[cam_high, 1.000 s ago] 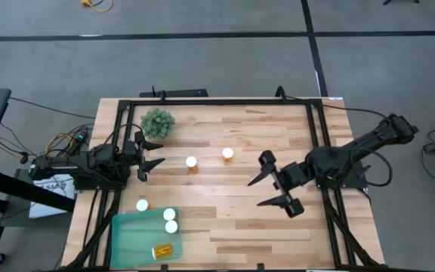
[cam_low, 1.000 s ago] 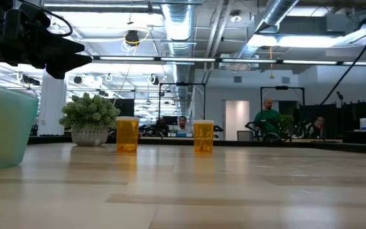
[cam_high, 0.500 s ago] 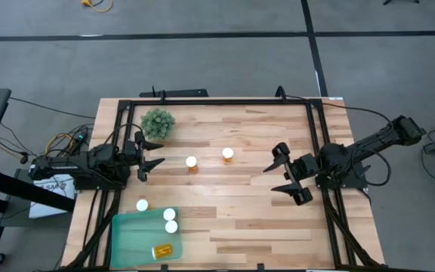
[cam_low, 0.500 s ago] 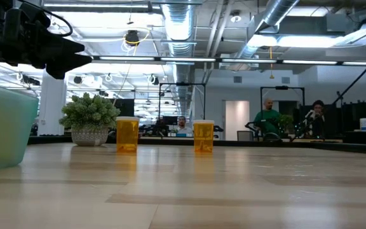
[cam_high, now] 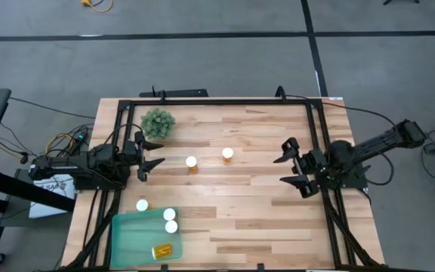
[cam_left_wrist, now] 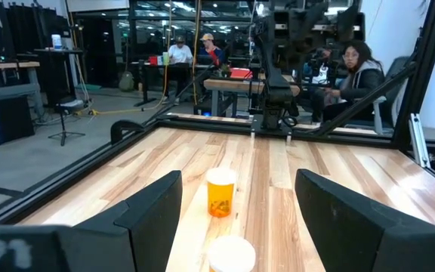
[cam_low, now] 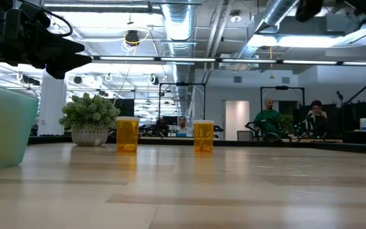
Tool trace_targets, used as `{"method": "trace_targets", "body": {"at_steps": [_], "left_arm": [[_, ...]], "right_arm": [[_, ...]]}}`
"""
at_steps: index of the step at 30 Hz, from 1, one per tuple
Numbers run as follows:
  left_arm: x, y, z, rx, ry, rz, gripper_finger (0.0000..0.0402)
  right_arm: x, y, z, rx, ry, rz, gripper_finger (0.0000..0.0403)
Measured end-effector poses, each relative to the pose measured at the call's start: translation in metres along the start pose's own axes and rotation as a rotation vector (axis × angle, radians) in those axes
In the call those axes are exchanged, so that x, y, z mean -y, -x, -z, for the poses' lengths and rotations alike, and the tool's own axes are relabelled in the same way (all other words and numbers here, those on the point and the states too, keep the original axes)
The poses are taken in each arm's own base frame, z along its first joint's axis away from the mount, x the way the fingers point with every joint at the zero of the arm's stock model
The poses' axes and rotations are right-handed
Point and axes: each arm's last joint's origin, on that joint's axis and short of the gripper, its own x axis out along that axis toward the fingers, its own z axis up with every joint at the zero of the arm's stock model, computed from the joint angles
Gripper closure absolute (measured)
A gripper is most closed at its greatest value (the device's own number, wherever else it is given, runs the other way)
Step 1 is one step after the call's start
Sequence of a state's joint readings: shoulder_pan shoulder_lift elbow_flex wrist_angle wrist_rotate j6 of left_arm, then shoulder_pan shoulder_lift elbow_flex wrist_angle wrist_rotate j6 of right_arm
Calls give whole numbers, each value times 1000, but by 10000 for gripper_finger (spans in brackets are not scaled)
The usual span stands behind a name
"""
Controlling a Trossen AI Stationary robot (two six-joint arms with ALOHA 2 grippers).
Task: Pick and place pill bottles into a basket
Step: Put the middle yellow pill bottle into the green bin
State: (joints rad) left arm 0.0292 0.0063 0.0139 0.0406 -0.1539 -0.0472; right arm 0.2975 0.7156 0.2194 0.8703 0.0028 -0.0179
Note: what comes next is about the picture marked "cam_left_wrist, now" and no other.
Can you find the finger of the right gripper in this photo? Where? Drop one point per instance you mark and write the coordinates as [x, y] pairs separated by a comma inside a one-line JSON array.
[[316, 20], [347, 22]]

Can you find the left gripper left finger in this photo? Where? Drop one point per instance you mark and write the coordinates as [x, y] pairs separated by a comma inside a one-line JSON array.
[[145, 234]]

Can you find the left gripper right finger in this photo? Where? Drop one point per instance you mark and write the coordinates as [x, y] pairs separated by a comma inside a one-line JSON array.
[[353, 242]]

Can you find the amber pill bottle white cap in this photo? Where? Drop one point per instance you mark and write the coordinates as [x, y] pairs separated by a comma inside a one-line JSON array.
[[232, 255], [220, 196]]

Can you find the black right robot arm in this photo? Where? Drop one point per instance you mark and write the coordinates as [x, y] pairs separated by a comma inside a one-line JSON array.
[[276, 94]]

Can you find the dark office chair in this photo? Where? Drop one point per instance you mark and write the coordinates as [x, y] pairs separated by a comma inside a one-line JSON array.
[[395, 75]]

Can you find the red box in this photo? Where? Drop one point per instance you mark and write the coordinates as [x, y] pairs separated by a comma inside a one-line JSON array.
[[240, 73]]

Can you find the wooden top workbench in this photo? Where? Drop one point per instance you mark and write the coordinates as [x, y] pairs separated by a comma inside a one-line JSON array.
[[232, 86]]

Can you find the black tripod stand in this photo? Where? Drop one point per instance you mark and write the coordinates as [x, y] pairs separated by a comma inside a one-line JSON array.
[[63, 124]]

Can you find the green bag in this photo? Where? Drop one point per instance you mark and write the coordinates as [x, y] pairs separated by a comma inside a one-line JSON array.
[[126, 82]]

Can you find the black computer tower blue lights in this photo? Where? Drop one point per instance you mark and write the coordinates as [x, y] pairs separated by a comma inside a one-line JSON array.
[[10, 121]]

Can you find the black standing table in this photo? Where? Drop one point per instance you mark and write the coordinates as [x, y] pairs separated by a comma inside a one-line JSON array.
[[57, 75]]

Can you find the white wipes canister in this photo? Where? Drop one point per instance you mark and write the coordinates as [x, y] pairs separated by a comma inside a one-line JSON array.
[[56, 42]]

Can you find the silver metal bracket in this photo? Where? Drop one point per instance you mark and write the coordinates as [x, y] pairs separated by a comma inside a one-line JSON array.
[[418, 140]]

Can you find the black aluminium table frame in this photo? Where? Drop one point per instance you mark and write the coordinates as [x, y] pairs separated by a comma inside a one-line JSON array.
[[202, 124]]

